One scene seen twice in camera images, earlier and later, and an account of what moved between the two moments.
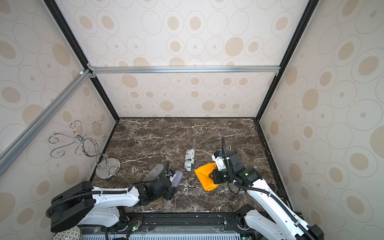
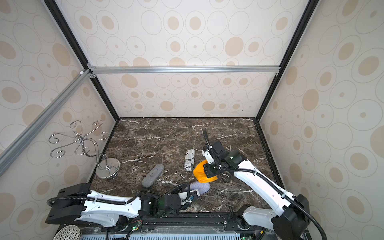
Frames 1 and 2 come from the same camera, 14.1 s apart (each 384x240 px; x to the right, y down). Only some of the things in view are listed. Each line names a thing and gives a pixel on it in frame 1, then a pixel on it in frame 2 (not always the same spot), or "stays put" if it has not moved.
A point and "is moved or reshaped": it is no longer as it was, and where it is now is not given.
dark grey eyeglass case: (154, 172) stays put
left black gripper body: (168, 195) -> (161, 214)
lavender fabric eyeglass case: (177, 178) -> (202, 187)
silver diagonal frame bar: (12, 151) stays put
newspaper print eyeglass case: (189, 160) stays put
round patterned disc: (72, 233) stays put
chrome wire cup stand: (107, 168) stays put
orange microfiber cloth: (202, 173) is moved or reshaped
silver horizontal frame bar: (161, 70) stays put
